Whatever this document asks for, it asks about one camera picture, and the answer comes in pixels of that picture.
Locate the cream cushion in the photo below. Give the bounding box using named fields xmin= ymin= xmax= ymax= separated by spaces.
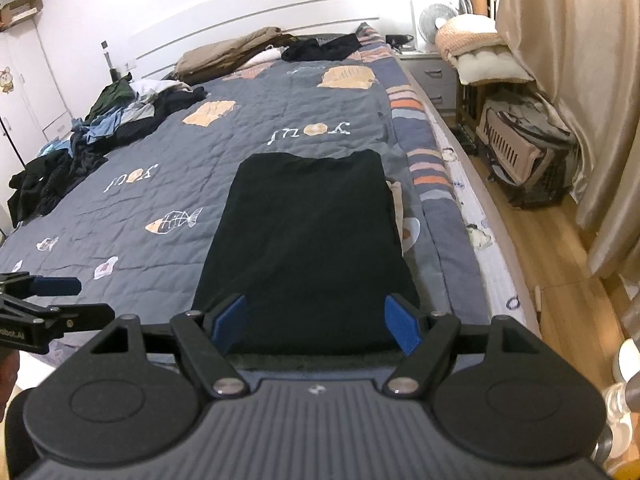
xmin=456 ymin=44 xmax=534 ymax=87

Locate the grey printed quilt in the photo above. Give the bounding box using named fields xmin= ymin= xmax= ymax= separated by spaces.
xmin=0 ymin=22 xmax=489 ymax=362

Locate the black jacket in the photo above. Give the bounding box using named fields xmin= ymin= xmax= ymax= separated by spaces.
xmin=6 ymin=151 xmax=109 ymax=224

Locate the black stand on pole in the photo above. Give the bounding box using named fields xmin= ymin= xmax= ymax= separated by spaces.
xmin=100 ymin=39 xmax=119 ymax=82

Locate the black knit garment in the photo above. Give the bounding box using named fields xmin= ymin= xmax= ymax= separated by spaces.
xmin=151 ymin=84 xmax=209 ymax=122

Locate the grey nightstand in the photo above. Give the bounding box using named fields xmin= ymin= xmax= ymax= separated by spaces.
xmin=399 ymin=51 xmax=462 ymax=119

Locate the beige cushion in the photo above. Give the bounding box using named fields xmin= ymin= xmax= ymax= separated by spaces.
xmin=433 ymin=13 xmax=509 ymax=67

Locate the pet carrier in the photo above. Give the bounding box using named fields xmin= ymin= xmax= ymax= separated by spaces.
xmin=476 ymin=91 xmax=582 ymax=209

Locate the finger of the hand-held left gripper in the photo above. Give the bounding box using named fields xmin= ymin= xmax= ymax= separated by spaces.
xmin=0 ymin=271 xmax=84 ymax=298
xmin=44 ymin=301 xmax=118 ymax=334

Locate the white round object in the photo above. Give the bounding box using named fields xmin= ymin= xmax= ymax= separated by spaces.
xmin=611 ymin=339 xmax=640 ymax=386

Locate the white grey garment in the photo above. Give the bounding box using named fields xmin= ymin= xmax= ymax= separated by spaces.
xmin=130 ymin=78 xmax=194 ymax=99

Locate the person's dark clothing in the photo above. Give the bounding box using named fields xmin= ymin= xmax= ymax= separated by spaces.
xmin=0 ymin=350 xmax=32 ymax=462

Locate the dark green garment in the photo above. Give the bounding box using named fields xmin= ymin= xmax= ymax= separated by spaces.
xmin=86 ymin=73 xmax=137 ymax=122

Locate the black crumpled garment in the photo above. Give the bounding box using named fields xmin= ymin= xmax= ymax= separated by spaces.
xmin=280 ymin=33 xmax=364 ymax=64

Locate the navy striped garment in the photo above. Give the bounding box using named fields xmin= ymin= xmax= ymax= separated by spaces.
xmin=44 ymin=154 xmax=109 ymax=212

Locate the black dotted garment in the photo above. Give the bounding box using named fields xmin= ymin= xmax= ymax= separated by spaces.
xmin=111 ymin=114 xmax=167 ymax=149

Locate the pile of mixed clothes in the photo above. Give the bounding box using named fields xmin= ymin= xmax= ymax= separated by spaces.
xmin=128 ymin=0 xmax=382 ymax=82

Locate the white wardrobe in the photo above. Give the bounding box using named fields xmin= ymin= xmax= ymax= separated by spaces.
xmin=0 ymin=29 xmax=77 ymax=232

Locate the white fan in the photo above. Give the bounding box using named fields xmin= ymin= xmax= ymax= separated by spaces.
xmin=410 ymin=0 xmax=474 ymax=54

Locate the tan coat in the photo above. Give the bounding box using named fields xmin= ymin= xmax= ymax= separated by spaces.
xmin=174 ymin=25 xmax=297 ymax=87

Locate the black t-shirt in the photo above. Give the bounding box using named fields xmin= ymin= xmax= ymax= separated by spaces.
xmin=191 ymin=148 xmax=422 ymax=357

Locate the light blue shirt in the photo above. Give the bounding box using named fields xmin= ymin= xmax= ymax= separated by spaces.
xmin=71 ymin=104 xmax=157 ymax=144

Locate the blue denim garment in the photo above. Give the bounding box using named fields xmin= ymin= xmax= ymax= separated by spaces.
xmin=69 ymin=118 xmax=102 ymax=157

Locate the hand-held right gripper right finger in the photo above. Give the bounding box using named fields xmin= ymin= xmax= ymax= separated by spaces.
xmin=383 ymin=292 xmax=549 ymax=402

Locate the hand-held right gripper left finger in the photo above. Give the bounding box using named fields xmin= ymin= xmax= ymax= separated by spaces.
xmin=85 ymin=292 xmax=252 ymax=402

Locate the beige curtain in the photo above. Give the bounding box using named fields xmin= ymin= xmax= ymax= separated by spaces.
xmin=494 ymin=0 xmax=640 ymax=282

